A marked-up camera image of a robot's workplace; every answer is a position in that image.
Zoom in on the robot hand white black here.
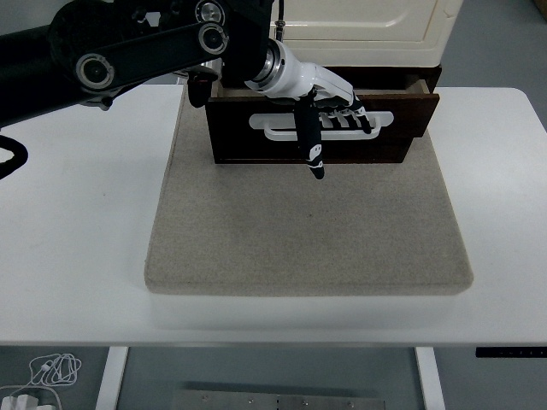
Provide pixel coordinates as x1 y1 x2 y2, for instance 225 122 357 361
260 44 373 181

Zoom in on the white drawer handle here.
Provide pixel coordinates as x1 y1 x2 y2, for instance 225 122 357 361
248 111 395 142

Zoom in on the dark brown wooden drawer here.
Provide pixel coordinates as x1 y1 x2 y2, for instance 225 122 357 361
204 79 441 167

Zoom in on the cream plastic cabinet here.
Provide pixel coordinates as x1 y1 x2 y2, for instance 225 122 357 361
271 0 463 69

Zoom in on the dark brown drawer housing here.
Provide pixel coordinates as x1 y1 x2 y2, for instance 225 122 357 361
324 64 444 94

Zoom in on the beige fabric mat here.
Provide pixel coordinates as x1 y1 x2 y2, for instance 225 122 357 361
144 79 474 296

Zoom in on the grey metal plate with screws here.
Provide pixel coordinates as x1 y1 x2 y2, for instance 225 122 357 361
170 389 385 410

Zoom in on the white table leg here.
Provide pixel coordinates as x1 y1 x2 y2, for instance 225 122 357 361
414 346 446 410
94 346 129 410

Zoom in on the black table control panel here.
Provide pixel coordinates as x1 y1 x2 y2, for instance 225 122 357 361
474 346 547 359

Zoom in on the white power adapter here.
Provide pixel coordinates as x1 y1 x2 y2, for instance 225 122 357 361
1 395 38 410

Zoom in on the white coiled cable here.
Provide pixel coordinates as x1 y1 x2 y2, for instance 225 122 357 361
0 353 82 405

